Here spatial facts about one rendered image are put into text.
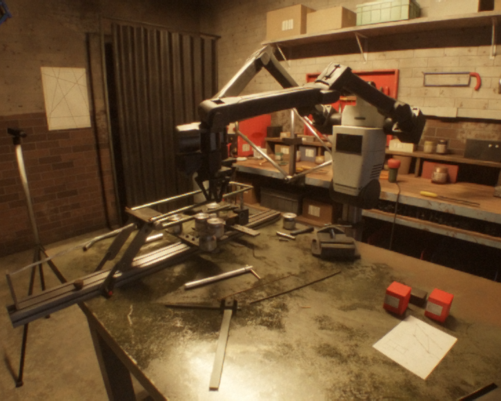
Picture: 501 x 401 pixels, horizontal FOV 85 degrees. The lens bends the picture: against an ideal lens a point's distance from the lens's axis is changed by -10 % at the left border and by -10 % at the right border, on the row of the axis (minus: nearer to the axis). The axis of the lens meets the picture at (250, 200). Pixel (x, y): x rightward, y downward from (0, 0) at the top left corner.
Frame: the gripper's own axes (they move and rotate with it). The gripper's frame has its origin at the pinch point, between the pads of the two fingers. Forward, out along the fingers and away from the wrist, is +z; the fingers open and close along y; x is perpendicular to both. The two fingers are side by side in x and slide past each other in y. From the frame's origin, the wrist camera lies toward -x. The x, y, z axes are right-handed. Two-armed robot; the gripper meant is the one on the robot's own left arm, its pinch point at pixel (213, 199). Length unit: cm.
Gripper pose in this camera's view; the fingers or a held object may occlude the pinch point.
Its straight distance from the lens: 90.0
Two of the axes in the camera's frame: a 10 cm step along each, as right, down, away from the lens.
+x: 6.6, -2.4, 7.1
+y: 7.5, 1.9, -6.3
